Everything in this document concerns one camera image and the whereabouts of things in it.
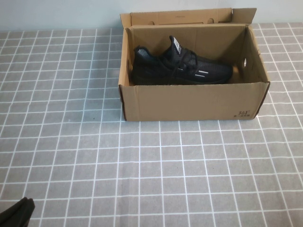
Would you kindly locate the brown cardboard shoe box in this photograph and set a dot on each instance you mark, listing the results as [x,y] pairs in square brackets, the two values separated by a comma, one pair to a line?
[189,104]

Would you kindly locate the black knit sneaker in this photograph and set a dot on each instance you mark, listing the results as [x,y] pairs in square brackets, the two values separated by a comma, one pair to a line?
[208,71]

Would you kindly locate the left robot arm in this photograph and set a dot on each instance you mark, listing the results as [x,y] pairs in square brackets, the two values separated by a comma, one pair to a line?
[14,215]

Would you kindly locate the grey checked tablecloth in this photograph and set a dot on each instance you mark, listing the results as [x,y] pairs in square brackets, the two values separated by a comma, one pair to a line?
[118,165]

